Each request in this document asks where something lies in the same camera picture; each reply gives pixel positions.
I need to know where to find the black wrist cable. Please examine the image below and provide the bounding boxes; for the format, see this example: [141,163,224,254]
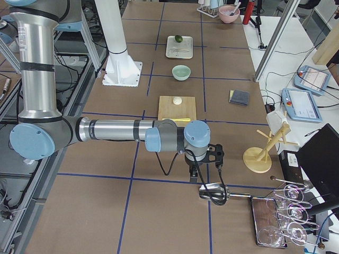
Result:
[154,149,230,206]

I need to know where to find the aluminium frame post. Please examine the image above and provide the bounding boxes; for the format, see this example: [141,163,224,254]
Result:
[254,0,300,82]

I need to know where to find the yellow plastic knife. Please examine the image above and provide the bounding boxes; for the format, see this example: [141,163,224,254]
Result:
[162,118,191,122]

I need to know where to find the upper blue teach pendant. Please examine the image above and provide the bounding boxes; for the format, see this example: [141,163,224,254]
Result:
[294,65,331,96]

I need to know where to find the blue teach pendant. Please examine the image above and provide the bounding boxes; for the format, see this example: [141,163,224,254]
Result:
[294,65,331,96]
[281,88,323,123]

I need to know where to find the bamboo cutting board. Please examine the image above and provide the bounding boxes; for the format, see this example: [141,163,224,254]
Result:
[158,96,197,121]

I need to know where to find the lower blue teach pendant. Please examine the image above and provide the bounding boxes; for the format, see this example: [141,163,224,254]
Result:
[281,88,323,123]

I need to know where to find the steel scoop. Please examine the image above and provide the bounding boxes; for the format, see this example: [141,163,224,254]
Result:
[199,183,251,206]

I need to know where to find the red bottle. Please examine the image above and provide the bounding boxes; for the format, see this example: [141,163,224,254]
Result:
[243,0,255,25]

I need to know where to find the pink bowl with ice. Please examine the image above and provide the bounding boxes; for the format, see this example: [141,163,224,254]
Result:
[218,5,240,24]

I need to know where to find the white bear tray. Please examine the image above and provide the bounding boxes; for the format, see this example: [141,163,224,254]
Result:
[165,35,193,59]

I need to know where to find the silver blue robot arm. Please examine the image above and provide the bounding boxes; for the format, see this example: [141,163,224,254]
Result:
[9,1,224,181]

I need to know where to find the green avocado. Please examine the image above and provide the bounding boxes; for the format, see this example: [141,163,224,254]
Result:
[174,35,183,43]

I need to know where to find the grey yellow folded cloth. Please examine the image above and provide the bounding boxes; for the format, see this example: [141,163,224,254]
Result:
[229,90,249,106]

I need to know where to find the wooden mug tree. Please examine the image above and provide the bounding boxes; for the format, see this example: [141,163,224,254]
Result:
[243,121,298,174]

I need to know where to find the white wire cup rack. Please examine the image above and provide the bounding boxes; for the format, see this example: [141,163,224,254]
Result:
[197,0,219,18]

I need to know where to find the light green bowl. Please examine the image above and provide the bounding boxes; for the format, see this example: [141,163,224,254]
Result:
[172,65,191,81]

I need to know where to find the black monitor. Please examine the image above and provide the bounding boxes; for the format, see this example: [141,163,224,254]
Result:
[297,123,338,200]

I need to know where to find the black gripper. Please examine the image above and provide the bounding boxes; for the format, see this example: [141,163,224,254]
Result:
[185,144,224,183]

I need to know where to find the wine glass rack tray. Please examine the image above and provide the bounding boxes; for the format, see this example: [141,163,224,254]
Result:
[250,197,280,247]

